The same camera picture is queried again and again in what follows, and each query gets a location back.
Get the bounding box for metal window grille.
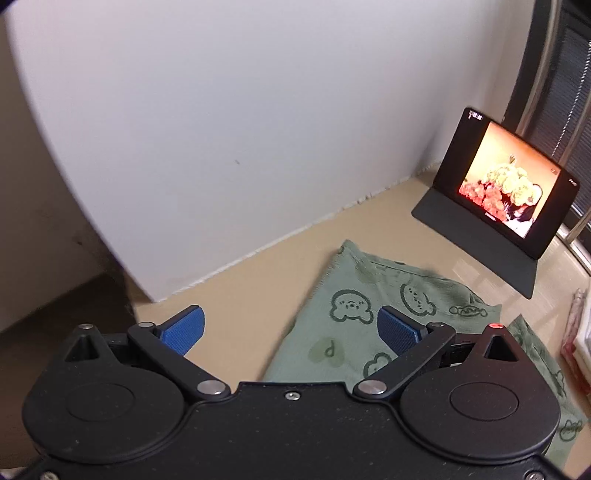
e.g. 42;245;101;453
502;0;591;274

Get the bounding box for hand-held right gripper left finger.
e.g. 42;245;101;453
48;305;232;400

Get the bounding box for green bear print pants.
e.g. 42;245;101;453
262;239;583;477

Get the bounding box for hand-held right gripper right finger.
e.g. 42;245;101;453
352;305;537;400

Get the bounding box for stack of folded clothes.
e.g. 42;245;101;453
560;288;591;385

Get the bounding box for black tablet with folding case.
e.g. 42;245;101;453
410;106;582;300

